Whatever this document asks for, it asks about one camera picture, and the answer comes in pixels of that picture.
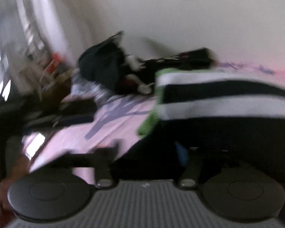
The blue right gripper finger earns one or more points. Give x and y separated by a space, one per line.
183 155

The black green striped garment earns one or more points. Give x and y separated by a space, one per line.
220 118

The dark patterned clothes pile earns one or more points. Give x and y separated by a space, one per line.
108 65

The cluttered shelf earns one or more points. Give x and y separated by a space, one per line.
42 76

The pink floral bed sheet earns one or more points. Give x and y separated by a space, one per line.
124 120

